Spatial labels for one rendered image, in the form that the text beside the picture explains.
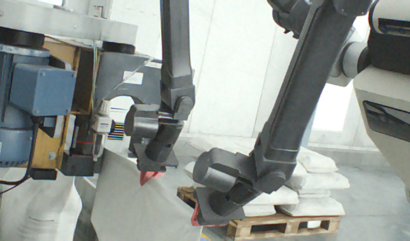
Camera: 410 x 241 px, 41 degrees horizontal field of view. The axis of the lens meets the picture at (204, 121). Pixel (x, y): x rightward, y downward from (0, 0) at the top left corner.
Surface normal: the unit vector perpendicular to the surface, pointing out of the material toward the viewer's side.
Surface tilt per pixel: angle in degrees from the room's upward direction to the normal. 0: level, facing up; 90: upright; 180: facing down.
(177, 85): 100
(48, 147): 90
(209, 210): 46
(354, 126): 90
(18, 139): 91
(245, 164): 38
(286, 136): 116
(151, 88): 90
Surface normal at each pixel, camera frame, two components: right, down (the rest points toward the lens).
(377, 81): -0.36, -0.79
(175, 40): 0.38, 0.40
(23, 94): -0.51, 0.03
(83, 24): 0.94, 0.24
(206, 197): 0.54, -0.51
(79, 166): 0.55, 0.24
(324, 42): 0.00, 0.69
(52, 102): 0.84, 0.25
